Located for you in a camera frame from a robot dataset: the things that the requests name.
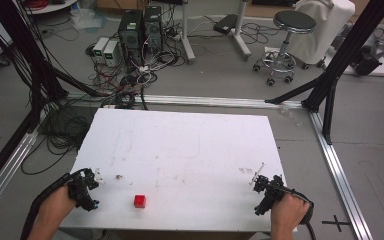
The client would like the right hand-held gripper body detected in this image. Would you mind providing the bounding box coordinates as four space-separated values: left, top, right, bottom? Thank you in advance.
253 174 296 217

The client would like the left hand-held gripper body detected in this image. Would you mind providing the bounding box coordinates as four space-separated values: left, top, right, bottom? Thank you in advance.
67 167 100 212

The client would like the person's right hand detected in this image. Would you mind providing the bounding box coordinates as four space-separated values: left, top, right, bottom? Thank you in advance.
270 192 312 232

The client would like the person's left hand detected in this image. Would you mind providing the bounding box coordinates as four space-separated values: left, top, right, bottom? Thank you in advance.
37 185 78 232

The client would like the red cube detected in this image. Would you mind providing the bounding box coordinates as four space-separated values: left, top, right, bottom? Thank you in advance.
133 194 147 210

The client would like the grey power supply unit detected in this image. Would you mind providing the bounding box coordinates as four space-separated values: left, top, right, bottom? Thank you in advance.
92 36 110 63
102 40 120 68

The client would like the white desk leg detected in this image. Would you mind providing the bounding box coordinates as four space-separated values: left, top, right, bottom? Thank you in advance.
231 0 253 62
179 0 197 65

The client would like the black round stool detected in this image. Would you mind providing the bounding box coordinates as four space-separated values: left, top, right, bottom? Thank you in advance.
252 9 318 87

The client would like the large black computer tower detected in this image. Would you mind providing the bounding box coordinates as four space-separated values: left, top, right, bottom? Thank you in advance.
117 9 145 67

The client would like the flat black box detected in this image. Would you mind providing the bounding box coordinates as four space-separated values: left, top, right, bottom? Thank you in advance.
212 13 239 36

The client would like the clear plastic bag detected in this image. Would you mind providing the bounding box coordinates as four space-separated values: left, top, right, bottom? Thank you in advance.
70 7 109 34

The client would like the slim black computer tower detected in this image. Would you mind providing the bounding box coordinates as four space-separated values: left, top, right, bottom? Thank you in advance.
142 5 164 53

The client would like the white cloth cover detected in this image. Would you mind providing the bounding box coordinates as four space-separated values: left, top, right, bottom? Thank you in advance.
287 0 357 67

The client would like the black machine on white board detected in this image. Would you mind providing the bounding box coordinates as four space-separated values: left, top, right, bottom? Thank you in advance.
326 31 384 78

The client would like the round white table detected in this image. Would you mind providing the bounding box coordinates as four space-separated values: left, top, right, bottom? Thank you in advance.
22 0 80 16

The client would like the coil of black cable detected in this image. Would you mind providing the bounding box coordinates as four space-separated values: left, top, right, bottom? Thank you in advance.
20 104 98 176

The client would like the aluminium floor rail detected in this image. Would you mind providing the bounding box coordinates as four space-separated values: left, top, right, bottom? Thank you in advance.
307 110 375 240
0 128 41 226
64 92 305 110

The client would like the tangle of floor cables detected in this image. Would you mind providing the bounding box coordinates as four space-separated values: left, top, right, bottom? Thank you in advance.
84 43 188 111

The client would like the black frame post with cables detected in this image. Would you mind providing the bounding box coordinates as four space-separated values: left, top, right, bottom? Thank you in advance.
0 0 108 134

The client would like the black frame post with braces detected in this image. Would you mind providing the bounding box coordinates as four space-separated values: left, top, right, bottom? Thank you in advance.
265 0 384 146

